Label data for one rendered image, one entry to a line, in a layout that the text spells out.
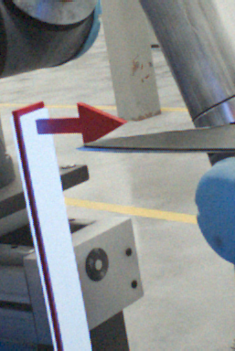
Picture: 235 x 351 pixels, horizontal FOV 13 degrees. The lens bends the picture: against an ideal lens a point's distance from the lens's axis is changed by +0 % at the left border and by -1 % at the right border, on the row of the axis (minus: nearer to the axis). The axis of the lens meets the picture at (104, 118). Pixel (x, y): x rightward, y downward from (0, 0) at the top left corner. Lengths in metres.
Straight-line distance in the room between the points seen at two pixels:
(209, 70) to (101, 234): 0.36
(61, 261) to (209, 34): 0.21
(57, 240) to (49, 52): 0.58
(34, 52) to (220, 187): 0.49
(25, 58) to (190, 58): 0.45
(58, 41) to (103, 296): 0.29
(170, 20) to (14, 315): 0.42
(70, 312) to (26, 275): 0.40
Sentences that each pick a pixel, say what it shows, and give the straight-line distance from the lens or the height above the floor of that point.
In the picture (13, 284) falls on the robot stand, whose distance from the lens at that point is 1.00.
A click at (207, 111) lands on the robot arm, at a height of 1.15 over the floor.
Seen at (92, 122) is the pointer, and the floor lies 1.18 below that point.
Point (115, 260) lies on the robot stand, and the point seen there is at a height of 0.96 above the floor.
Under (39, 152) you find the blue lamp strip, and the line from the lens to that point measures 0.55.
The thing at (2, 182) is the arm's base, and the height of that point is 1.04.
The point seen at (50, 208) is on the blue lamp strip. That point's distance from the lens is 0.56.
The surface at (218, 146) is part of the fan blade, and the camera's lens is 0.39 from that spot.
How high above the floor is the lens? 1.27
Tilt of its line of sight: 10 degrees down
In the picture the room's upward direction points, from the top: 10 degrees counter-clockwise
